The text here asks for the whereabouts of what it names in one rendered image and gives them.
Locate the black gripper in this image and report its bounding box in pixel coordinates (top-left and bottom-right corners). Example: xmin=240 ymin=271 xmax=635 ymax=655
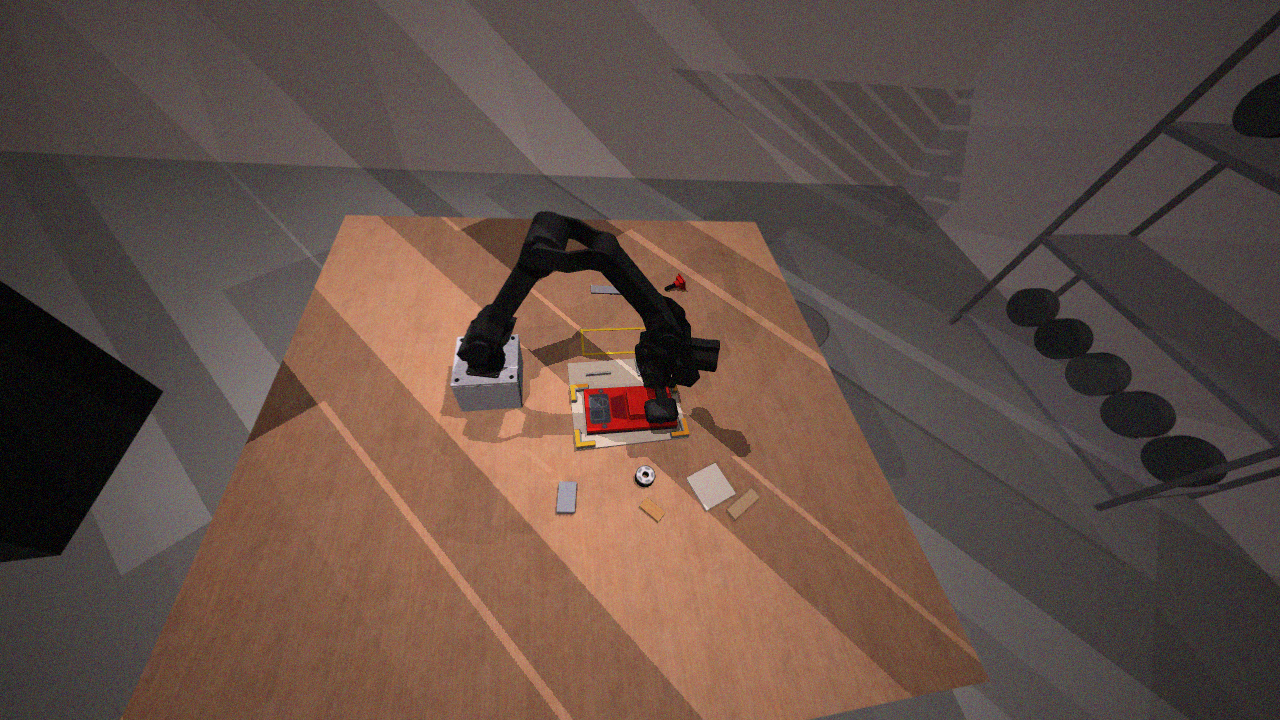
xmin=635 ymin=343 xmax=678 ymax=423

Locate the white flat square panel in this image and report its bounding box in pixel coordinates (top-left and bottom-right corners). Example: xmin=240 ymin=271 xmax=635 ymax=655
xmin=686 ymin=462 xmax=736 ymax=511

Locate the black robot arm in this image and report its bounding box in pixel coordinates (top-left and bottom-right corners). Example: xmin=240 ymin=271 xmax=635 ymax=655
xmin=457 ymin=211 xmax=721 ymax=388

